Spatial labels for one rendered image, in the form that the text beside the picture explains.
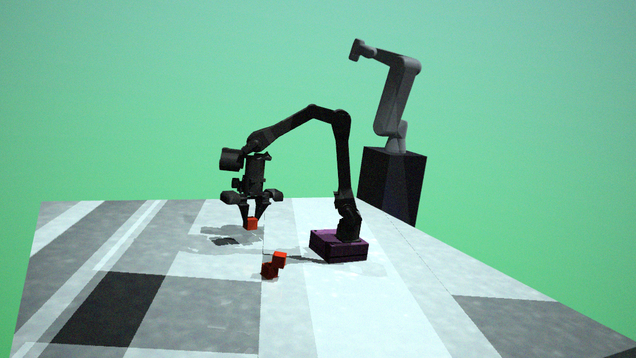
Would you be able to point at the red cube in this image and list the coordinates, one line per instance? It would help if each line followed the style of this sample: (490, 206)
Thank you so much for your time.
(269, 272)
(278, 260)
(251, 223)

